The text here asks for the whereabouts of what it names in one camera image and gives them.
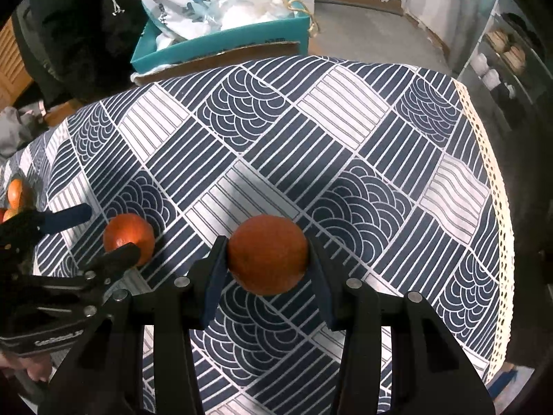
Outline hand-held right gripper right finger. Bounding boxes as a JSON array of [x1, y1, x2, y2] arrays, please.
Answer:
[[308, 239, 496, 415]]

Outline metal shoe rack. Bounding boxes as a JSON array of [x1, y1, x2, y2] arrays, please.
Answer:
[[458, 9, 546, 139]]

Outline teal cardboard box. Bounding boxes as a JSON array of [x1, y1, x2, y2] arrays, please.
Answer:
[[130, 0, 318, 87]]

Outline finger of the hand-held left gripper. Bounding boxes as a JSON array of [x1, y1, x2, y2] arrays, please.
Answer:
[[17, 244, 142, 319], [9, 204, 93, 239]]

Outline person's left hand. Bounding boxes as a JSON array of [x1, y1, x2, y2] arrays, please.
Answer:
[[0, 351, 53, 383]]

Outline clear plastic bag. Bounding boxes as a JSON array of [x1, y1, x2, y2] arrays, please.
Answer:
[[203, 0, 299, 31]]

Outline grey garment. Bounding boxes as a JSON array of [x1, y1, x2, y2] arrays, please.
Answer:
[[0, 106, 48, 160]]

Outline wooden cabinet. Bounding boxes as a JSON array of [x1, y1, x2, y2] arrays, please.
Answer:
[[0, 17, 35, 109]]

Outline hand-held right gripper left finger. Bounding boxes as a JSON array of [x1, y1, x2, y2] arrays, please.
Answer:
[[38, 236, 229, 415]]

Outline beige shoe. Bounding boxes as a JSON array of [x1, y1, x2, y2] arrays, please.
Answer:
[[486, 29, 510, 53], [503, 44, 528, 72]]

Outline white printed plastic bag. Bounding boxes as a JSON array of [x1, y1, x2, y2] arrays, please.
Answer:
[[91, 0, 225, 42]]

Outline dark hanging clothes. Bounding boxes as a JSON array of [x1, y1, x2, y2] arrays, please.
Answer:
[[11, 0, 148, 109]]

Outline navy white patterned tablecloth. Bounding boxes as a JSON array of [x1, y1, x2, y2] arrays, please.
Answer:
[[0, 54, 515, 415]]

